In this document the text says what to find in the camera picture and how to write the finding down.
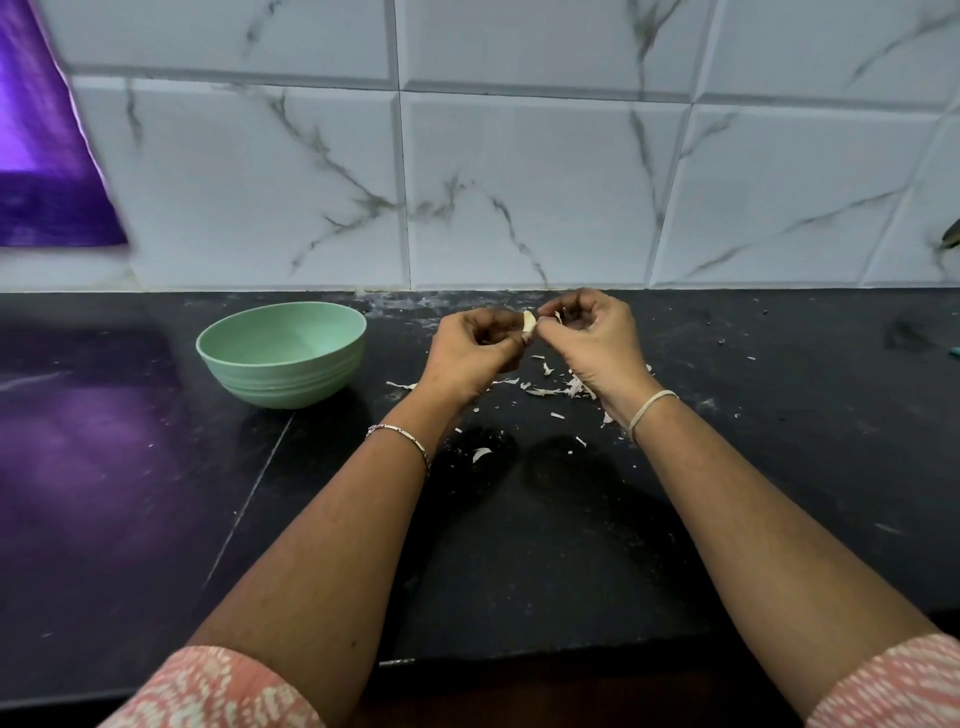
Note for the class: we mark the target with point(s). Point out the person's right hand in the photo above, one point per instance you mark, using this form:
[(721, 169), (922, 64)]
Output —
[(600, 348)]

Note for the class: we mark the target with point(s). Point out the person's right forearm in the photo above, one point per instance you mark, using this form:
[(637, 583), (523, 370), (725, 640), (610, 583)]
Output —
[(780, 555)]

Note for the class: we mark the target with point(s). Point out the person's left hand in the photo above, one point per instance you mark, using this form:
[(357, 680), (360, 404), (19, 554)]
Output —
[(468, 353)]

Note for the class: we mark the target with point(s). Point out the pink patterned right sleeve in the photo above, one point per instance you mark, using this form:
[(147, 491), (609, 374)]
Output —
[(885, 687)]

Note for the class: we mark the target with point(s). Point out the white garlic bulb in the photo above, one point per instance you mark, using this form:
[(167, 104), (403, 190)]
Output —
[(528, 321)]

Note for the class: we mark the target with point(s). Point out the pile of white garlic peels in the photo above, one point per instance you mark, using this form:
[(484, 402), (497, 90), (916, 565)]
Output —
[(555, 387)]

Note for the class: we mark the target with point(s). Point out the pink patterned left sleeve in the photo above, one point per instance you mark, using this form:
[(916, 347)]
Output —
[(210, 690)]

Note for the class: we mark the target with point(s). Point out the mint green bowl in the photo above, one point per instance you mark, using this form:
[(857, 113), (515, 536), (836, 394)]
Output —
[(281, 353)]

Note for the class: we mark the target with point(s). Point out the purple cloth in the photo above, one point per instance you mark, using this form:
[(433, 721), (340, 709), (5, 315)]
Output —
[(45, 135)]

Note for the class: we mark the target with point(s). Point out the small fallen garlic piece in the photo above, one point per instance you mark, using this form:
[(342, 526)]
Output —
[(482, 453)]

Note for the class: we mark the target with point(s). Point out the pink patterned sleeve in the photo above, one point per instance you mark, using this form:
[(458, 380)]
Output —
[(885, 687), (210, 690)]

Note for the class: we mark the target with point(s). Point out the person's left forearm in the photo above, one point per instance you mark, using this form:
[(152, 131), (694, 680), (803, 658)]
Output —
[(308, 563)]

